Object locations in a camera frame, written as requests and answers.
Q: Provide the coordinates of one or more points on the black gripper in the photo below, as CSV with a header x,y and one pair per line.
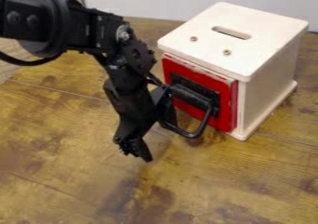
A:
x,y
135,97

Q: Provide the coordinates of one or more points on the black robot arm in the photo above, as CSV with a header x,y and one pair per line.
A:
x,y
52,26

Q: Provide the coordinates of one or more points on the white wooden box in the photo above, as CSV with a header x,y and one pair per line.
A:
x,y
239,52

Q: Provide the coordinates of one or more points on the black metal drawer handle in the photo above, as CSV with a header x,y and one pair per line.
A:
x,y
200,99

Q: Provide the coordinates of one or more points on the red drawer front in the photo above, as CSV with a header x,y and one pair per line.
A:
x,y
207,88

